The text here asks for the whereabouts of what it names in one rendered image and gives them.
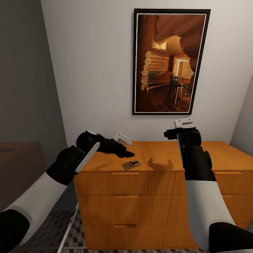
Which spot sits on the cabinet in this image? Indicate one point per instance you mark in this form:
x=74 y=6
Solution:
x=145 y=207

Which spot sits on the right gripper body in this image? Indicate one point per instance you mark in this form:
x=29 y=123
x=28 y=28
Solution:
x=171 y=134

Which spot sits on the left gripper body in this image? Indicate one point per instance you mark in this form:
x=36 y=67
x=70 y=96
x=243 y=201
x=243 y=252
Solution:
x=116 y=148

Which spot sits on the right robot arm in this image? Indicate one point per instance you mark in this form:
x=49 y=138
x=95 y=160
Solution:
x=210 y=222

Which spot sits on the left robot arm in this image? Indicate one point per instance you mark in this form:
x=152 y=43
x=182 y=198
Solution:
x=20 y=220

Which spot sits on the mousetrap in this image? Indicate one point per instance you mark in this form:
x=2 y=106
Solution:
x=131 y=164

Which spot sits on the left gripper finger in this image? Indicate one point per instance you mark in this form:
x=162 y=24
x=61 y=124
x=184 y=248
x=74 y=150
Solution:
x=128 y=154

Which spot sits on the picture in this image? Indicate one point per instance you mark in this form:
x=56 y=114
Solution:
x=168 y=49

